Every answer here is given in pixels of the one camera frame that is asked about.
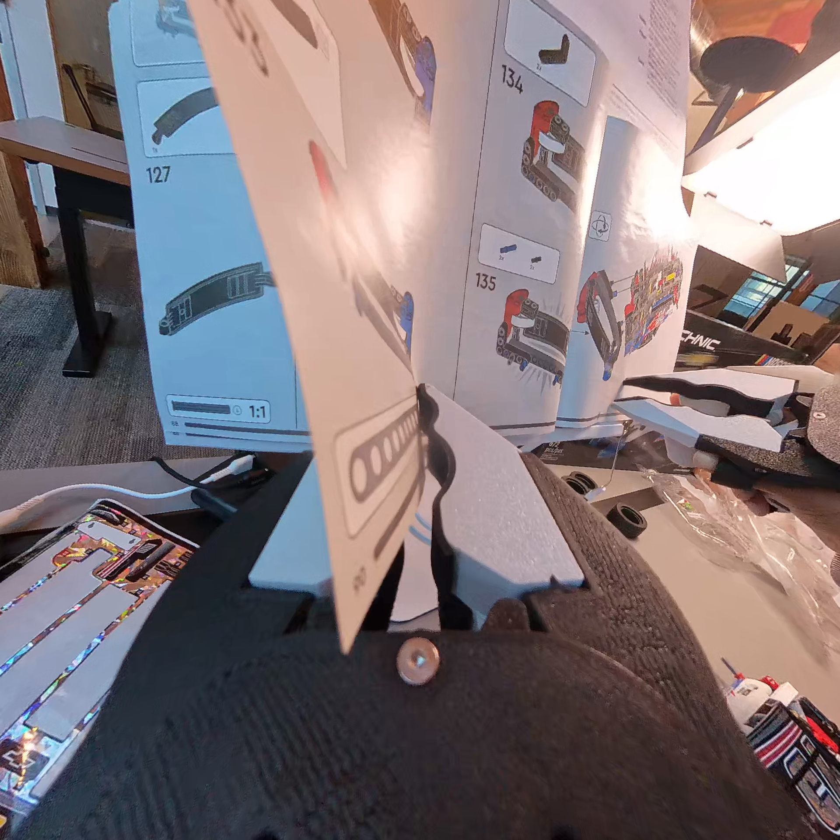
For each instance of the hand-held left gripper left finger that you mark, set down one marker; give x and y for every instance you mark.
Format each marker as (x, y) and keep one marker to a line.
(289, 544)

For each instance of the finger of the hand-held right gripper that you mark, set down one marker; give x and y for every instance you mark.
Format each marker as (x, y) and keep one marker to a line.
(709, 426)
(722, 382)

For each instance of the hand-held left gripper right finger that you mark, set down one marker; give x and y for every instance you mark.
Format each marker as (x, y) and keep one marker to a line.
(505, 525)

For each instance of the lego instruction booklet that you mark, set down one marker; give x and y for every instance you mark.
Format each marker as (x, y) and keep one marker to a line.
(367, 262)

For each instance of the lego race car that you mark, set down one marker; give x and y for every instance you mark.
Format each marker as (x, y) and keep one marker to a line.
(791, 741)

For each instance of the black lego set box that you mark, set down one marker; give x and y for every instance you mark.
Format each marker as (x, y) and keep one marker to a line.
(722, 341)

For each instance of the black lego tire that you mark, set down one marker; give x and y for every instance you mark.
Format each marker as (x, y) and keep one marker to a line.
(627, 520)
(581, 484)

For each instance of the person's right hand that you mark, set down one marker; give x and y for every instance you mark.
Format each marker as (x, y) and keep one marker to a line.
(800, 502)

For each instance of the clear plastic bag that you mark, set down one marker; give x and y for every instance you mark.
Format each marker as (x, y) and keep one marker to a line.
(754, 544)

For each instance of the holographic sticker sheet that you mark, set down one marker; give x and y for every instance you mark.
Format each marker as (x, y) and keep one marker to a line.
(72, 623)

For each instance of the black round stool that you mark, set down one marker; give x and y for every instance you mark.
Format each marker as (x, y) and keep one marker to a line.
(741, 62)

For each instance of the wooden desk with black leg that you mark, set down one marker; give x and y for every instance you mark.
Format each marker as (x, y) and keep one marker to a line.
(65, 141)

